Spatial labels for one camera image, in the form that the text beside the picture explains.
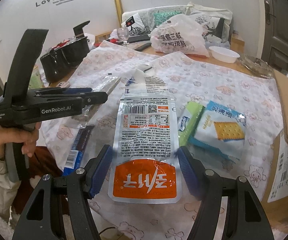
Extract person's left hand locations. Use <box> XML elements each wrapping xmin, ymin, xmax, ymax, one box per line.
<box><xmin>0</xmin><ymin>122</ymin><xmax>41</xmax><ymax>160</ymax></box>

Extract wooden side table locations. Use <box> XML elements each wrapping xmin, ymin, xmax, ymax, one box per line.
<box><xmin>230</xmin><ymin>33</ymin><xmax>245</xmax><ymax>54</ymax></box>

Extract white plastic bowl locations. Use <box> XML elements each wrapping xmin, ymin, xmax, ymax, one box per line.
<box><xmin>209</xmin><ymin>46</ymin><xmax>240</xmax><ymax>63</ymax></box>

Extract blue cracker packet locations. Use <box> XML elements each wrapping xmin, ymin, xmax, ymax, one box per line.
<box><xmin>188</xmin><ymin>101</ymin><xmax>247</xmax><ymax>163</ymax></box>

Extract glass tray with shells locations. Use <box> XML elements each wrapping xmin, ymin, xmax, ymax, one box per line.
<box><xmin>239</xmin><ymin>54</ymin><xmax>274</xmax><ymax>79</ymax></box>

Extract wooden rolled mat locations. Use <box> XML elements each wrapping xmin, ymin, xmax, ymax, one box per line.
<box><xmin>114</xmin><ymin>0</ymin><xmax>123</xmax><ymax>24</ymax></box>

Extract black remote control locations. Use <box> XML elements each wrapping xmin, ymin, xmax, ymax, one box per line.
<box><xmin>135</xmin><ymin>42</ymin><xmax>151</xmax><ymax>52</ymax></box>

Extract wine glass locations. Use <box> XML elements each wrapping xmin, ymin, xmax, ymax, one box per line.
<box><xmin>117</xmin><ymin>27</ymin><xmax>129</xmax><ymax>46</ymax></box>

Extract white black red cushion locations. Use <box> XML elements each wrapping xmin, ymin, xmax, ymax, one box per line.
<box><xmin>121</xmin><ymin>13</ymin><xmax>146</xmax><ymax>36</ymax></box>

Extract black keyboard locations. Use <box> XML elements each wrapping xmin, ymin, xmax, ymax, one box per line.
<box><xmin>128</xmin><ymin>34</ymin><xmax>151</xmax><ymax>43</ymax></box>

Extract silver orange pouch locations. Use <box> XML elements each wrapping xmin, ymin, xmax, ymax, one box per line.
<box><xmin>108</xmin><ymin>93</ymin><xmax>182</xmax><ymax>204</ymax></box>

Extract green snack packet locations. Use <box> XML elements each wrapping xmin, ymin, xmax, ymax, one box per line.
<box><xmin>178</xmin><ymin>101</ymin><xmax>204</xmax><ymax>146</ymax></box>

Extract white blue printed bag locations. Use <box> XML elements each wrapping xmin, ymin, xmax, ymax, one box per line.
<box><xmin>122</xmin><ymin>64</ymin><xmax>167</xmax><ymax>94</ymax></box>

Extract grey sofa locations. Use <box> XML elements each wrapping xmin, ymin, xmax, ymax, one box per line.
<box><xmin>122</xmin><ymin>2</ymin><xmax>233</xmax><ymax>47</ymax></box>

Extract teal patterned cushion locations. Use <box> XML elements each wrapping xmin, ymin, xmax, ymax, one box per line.
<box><xmin>153</xmin><ymin>11</ymin><xmax>182</xmax><ymax>26</ymax></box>

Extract dark brown door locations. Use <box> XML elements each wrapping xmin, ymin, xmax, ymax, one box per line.
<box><xmin>261</xmin><ymin>0</ymin><xmax>288</xmax><ymax>74</ymax></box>

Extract dark blue snack bar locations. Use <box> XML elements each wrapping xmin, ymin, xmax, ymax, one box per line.
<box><xmin>62</xmin><ymin>125</ymin><xmax>94</xmax><ymax>176</ymax></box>

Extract white printed plastic bag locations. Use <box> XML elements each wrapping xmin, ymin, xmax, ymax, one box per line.
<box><xmin>150</xmin><ymin>14</ymin><xmax>209</xmax><ymax>57</ymax></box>

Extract black cooking pot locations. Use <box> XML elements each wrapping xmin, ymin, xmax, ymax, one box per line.
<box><xmin>40</xmin><ymin>21</ymin><xmax>90</xmax><ymax>83</ymax></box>

